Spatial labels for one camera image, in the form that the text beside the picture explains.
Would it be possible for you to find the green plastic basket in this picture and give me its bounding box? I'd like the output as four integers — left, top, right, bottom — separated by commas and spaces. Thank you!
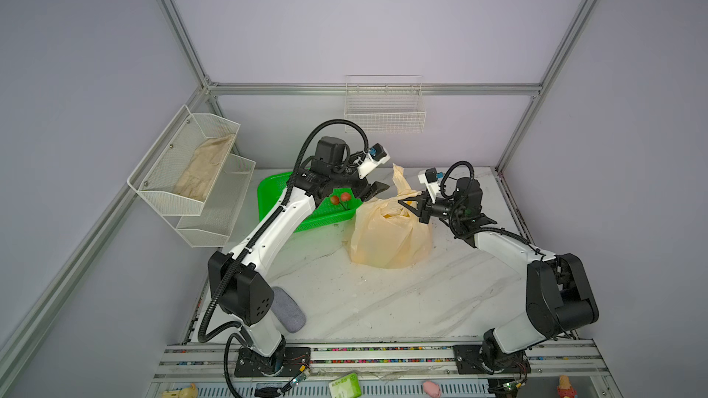
257, 172, 362, 232

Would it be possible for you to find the cream banana print plastic bag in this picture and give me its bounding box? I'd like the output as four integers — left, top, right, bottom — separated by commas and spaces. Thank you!
344, 165, 433, 269

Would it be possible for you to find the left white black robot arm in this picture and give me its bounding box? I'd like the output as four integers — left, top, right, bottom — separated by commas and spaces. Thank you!
197, 136, 390, 357

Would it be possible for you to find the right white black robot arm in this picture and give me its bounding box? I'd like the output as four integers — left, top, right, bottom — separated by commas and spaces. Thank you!
398, 177, 599, 373

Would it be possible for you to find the beige cloth in shelf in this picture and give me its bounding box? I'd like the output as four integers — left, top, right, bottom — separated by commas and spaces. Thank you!
173, 135, 235, 202

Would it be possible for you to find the grey oval sponge pad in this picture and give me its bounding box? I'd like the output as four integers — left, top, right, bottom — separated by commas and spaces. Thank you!
271, 287, 307, 334

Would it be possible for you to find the pink small toy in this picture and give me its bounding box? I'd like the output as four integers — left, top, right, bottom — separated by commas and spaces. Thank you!
422, 381, 442, 398

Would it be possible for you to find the green small box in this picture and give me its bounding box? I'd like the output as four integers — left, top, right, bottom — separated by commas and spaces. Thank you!
328, 372, 362, 398

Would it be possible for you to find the red yellow figurine toy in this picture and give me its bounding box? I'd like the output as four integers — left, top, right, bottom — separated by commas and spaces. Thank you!
557, 375, 577, 398

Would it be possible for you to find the beige toy at front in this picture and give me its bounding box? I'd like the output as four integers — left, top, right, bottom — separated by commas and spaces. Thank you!
160, 383, 198, 398

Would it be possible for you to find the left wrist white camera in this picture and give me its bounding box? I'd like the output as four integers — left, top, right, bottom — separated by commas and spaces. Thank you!
357, 144, 391, 179

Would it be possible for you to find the wrist white camera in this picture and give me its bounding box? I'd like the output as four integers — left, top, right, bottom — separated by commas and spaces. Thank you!
418, 168, 443, 204
357, 144, 391, 179

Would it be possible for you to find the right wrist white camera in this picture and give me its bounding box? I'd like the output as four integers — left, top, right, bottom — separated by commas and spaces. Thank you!
418, 168, 443, 204

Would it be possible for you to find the white wire wall basket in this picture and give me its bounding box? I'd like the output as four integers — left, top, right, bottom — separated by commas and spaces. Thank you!
344, 75, 427, 134

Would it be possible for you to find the lower white mesh wall shelf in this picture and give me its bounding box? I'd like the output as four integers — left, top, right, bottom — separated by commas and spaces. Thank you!
173, 154, 256, 248

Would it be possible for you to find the white mesh wall shelf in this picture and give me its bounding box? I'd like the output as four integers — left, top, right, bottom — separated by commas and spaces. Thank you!
173, 154, 256, 248
127, 106, 240, 217

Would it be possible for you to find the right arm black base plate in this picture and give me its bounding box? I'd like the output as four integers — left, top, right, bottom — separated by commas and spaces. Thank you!
453, 344, 530, 375

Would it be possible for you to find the upper white mesh wall shelf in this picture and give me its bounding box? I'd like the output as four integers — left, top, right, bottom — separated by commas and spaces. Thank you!
127, 106, 240, 217

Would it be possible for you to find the aluminium front rail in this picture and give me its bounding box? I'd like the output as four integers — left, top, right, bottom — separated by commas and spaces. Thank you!
147, 339, 621, 397

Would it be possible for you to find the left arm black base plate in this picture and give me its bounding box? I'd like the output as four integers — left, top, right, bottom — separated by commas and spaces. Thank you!
233, 346, 312, 378

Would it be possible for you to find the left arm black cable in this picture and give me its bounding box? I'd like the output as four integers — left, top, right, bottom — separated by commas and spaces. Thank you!
196, 118, 371, 398

